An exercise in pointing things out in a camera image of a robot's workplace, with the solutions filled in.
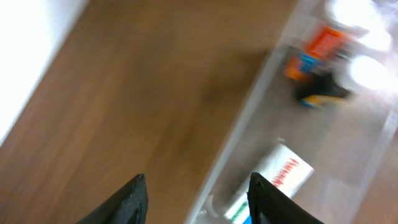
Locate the white dropper bottle clear cap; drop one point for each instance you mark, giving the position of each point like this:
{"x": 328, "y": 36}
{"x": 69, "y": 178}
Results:
{"x": 375, "y": 41}

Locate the white Panadol box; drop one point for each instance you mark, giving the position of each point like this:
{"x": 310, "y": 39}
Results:
{"x": 283, "y": 169}

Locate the clear plastic container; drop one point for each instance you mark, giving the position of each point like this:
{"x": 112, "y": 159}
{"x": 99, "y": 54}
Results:
{"x": 350, "y": 144}

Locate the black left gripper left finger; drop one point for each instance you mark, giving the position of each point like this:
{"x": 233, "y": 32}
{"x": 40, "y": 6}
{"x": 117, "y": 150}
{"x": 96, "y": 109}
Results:
{"x": 128, "y": 205}

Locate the dark bottle white cap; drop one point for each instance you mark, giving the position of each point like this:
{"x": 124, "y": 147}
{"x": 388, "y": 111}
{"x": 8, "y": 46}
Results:
{"x": 344, "y": 78}

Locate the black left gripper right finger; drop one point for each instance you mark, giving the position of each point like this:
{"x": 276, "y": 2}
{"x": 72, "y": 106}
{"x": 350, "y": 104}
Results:
{"x": 268, "y": 205}

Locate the orange tablet tube white cap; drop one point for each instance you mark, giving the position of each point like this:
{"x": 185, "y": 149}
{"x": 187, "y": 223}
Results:
{"x": 328, "y": 27}

